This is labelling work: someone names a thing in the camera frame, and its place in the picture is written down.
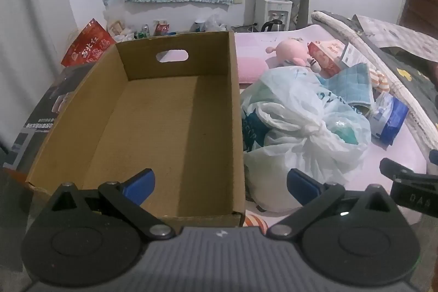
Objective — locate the black electric kettle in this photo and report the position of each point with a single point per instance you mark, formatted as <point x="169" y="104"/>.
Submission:
<point x="275" y="26"/>

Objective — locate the brown cardboard box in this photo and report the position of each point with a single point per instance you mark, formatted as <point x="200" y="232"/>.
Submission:
<point x="154" y="114"/>

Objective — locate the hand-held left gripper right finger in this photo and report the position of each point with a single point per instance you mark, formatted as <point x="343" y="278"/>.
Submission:
<point x="303" y="186"/>

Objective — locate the green bottle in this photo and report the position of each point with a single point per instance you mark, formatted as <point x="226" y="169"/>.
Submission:
<point x="145" y="30"/>

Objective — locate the grey checked quilt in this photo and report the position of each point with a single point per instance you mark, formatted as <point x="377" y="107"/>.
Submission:
<point x="393" y="33"/>

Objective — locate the red snack bag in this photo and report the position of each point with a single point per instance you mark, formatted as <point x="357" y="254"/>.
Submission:
<point x="87" y="45"/>

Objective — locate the white blue tissue packet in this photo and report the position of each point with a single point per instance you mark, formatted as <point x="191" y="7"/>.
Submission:
<point x="390" y="117"/>

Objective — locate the white blue carton box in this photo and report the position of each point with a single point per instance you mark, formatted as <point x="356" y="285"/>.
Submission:
<point x="354" y="56"/>

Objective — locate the beige paper bag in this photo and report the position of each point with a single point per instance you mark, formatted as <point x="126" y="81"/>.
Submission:
<point x="118" y="28"/>

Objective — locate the dark printed board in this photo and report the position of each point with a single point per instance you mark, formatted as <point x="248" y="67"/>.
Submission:
<point x="44" y="107"/>

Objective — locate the clear plastic bag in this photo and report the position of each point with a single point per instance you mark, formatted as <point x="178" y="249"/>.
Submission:
<point x="212" y="23"/>

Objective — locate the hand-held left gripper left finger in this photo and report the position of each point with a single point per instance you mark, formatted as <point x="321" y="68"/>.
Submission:
<point x="140" y="186"/>

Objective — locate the pink plush toy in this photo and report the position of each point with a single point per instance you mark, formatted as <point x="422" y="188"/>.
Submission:
<point x="289" y="52"/>

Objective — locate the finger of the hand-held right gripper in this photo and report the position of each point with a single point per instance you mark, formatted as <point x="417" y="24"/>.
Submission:
<point x="397" y="167"/>
<point x="434" y="160"/>

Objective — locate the blue quilted cloth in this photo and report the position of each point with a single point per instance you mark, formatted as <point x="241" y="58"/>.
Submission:
<point x="352" y="83"/>

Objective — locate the white plastic bag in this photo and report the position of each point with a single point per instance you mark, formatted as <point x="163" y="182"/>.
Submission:
<point x="301" y="141"/>

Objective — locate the red wet wipes pack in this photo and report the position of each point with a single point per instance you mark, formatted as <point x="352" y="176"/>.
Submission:
<point x="325" y="57"/>

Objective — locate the red drink carton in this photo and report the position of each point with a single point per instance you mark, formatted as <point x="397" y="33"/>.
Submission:
<point x="161" y="28"/>

